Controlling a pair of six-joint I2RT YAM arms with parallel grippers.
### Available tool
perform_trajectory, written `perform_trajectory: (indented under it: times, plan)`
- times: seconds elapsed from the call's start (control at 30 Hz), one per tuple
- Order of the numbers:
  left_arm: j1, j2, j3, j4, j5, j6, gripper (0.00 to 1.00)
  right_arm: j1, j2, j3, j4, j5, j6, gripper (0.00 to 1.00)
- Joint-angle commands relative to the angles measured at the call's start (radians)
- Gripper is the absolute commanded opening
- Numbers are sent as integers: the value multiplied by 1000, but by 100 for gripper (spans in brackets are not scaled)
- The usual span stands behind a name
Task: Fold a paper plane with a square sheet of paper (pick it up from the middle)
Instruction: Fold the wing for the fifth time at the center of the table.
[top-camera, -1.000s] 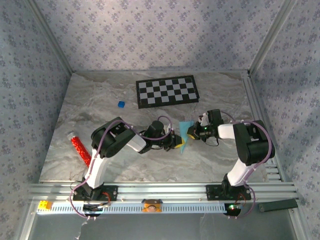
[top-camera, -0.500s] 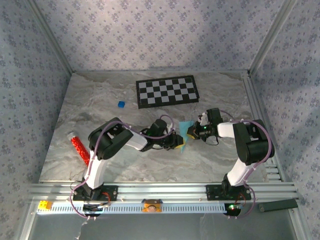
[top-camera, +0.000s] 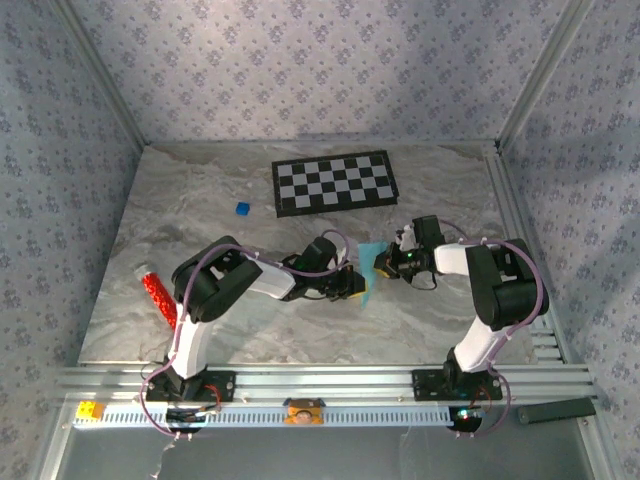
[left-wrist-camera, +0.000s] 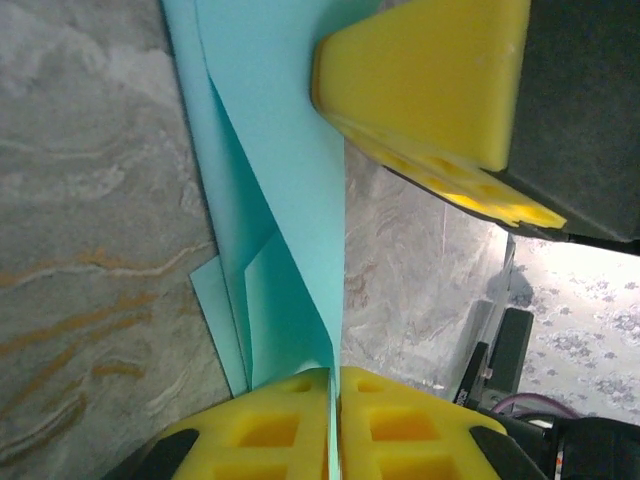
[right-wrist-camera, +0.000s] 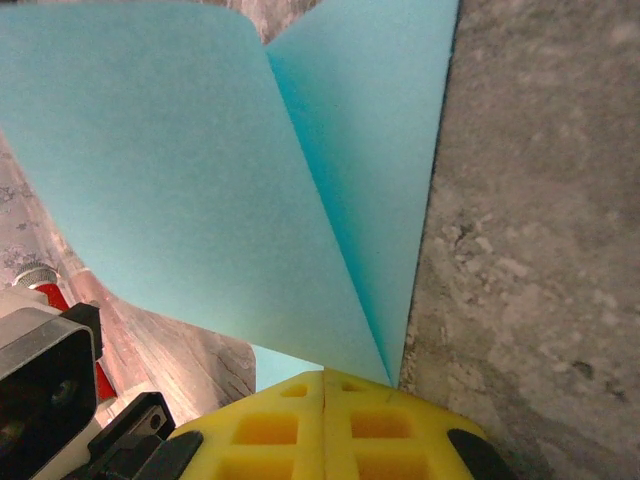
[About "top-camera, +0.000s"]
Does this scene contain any light blue paper sheet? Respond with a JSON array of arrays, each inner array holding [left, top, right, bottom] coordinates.
[[357, 241, 389, 309]]

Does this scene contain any black white checkerboard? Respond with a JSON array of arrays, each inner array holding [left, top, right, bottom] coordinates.
[[271, 149, 400, 219]]

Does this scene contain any orange cartoon face toy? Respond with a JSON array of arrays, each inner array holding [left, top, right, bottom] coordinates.
[[283, 397, 326, 427]]

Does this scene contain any black controller board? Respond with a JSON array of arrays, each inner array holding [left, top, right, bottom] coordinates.
[[165, 407, 222, 432], [448, 405, 485, 432]]

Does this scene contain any red glitter tube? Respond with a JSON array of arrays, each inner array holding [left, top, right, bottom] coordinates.
[[134, 264, 178, 331]]

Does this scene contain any flat black bar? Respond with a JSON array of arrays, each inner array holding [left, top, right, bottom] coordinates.
[[516, 398, 597, 426]]

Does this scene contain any aluminium mounting rail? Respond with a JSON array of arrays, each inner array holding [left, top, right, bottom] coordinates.
[[54, 364, 599, 406]]

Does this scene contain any aluminium side rail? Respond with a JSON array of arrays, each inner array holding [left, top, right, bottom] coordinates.
[[482, 147, 571, 364]]

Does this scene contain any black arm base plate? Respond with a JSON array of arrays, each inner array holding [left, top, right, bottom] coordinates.
[[411, 368, 504, 403], [144, 369, 237, 403]]

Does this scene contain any white slotted cable duct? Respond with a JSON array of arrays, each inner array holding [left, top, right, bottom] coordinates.
[[72, 402, 451, 429]]

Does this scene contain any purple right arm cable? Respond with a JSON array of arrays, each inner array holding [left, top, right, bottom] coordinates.
[[439, 219, 547, 441]]

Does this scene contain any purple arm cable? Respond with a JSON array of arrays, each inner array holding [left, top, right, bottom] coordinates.
[[137, 228, 351, 441], [439, 219, 547, 441]]

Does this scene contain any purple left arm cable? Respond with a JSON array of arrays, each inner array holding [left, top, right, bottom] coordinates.
[[137, 228, 351, 441]]

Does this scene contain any aluminium corner post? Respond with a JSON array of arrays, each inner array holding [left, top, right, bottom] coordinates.
[[49, 0, 151, 149], [497, 0, 596, 151]]

